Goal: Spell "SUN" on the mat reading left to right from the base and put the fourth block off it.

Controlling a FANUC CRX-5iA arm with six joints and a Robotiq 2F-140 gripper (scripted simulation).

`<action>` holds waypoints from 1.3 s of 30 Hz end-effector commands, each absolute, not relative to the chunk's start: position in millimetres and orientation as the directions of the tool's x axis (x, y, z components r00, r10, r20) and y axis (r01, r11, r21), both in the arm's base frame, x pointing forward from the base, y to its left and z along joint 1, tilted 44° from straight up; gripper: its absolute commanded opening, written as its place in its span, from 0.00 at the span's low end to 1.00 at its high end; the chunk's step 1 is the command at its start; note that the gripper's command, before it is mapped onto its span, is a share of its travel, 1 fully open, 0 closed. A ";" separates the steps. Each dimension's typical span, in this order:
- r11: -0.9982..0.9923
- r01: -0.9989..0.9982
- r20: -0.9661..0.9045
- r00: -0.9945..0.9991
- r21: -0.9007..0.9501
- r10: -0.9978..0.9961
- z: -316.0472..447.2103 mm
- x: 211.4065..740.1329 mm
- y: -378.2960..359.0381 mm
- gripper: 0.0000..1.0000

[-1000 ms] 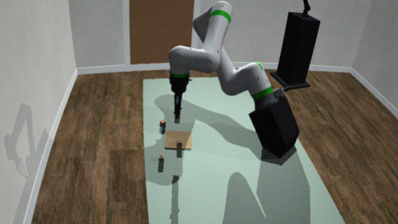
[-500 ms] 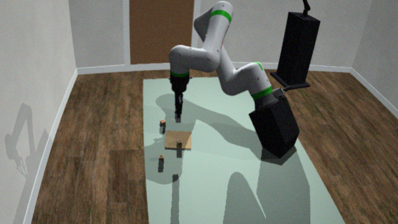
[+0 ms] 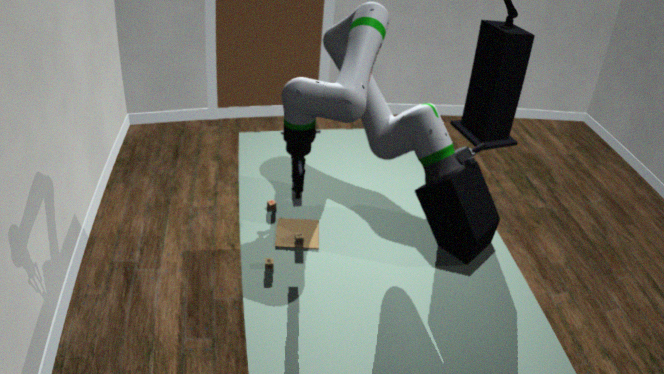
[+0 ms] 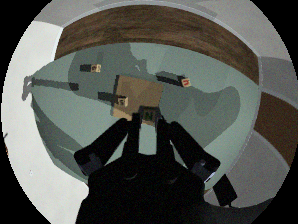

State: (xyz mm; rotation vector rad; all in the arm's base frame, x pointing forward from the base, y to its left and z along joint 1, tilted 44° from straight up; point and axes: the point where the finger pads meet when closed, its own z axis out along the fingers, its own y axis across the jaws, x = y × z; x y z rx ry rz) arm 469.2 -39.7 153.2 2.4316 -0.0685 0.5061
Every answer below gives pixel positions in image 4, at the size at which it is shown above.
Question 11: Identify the tan square mat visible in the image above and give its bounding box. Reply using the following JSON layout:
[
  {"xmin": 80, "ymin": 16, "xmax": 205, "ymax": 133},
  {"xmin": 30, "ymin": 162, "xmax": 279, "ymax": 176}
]
[{"xmin": 113, "ymin": 75, "xmax": 164, "ymax": 121}]

